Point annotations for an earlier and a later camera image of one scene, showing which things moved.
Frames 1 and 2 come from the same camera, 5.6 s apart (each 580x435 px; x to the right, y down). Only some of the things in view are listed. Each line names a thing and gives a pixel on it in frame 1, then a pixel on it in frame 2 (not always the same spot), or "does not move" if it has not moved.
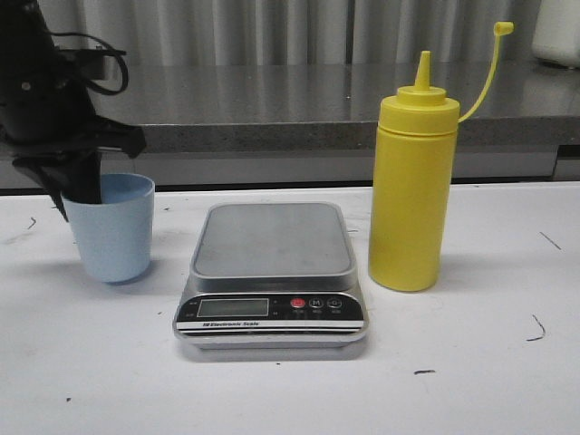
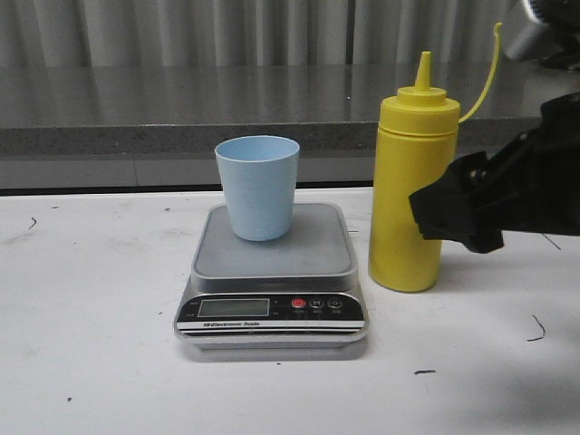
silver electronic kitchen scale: [271, 277] does not move
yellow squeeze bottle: [410, 181] does not move
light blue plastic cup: [114, 237] to [260, 177]
